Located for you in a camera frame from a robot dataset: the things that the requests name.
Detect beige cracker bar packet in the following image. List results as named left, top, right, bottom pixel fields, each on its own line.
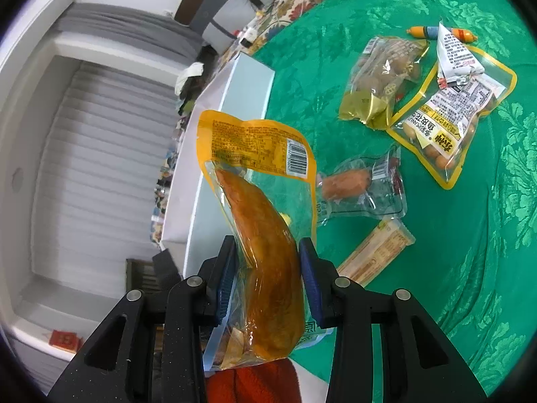
left=337, top=218, right=415, bottom=286

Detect clear sausage packet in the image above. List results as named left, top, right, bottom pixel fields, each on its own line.
left=316, top=145, right=407, bottom=225

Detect orange chicken leg snack pack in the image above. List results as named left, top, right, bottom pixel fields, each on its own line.
left=204, top=119, right=327, bottom=371

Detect yellow peanut snack bag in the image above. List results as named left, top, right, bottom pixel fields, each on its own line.
left=387, top=46, right=517, bottom=190

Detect olive green nut bag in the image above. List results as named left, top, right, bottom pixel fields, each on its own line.
left=339, top=36, right=430, bottom=130

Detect white snack wrapper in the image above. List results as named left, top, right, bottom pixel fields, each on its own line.
left=437, top=22, right=485, bottom=89

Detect orange sausage stick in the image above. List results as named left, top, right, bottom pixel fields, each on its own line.
left=405, top=26, right=479, bottom=44

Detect red fabric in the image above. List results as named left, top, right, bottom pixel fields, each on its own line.
left=206, top=358, right=301, bottom=403

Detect white cardboard box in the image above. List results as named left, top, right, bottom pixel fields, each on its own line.
left=161, top=53, right=275, bottom=278

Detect grey pillow left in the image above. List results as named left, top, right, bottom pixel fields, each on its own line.
left=189, top=0, right=257, bottom=55

